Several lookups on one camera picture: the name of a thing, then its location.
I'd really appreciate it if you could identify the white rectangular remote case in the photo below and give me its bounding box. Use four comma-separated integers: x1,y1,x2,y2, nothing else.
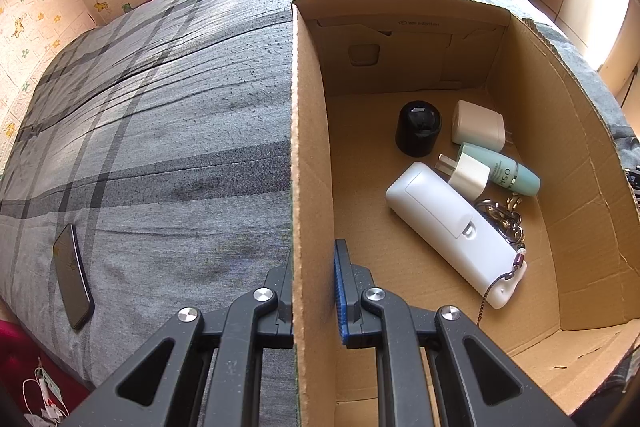
385,161,527,310

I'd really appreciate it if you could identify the mint green tube bottle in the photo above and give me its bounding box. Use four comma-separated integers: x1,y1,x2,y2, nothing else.
460,143,541,196

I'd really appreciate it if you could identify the black domed cylinder object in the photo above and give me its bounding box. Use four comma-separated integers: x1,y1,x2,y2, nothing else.
395,100,442,158

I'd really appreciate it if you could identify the small white charger plug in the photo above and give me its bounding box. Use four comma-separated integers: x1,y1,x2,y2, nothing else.
435,153,490,202

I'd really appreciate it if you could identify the grey plaid bed cover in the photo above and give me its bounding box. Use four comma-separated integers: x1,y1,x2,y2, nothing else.
0,0,640,427

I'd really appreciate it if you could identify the black smartphone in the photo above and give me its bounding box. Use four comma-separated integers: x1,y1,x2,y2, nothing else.
53,223,94,331

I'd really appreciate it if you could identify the brown cardboard box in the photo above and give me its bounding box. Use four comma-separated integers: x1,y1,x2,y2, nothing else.
291,0,639,426

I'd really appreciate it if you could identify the large white charger plug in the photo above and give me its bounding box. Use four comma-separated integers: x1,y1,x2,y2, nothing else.
451,100,513,152

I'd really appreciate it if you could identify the white cable with tag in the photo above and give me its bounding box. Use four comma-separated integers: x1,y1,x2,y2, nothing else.
20,359,68,427

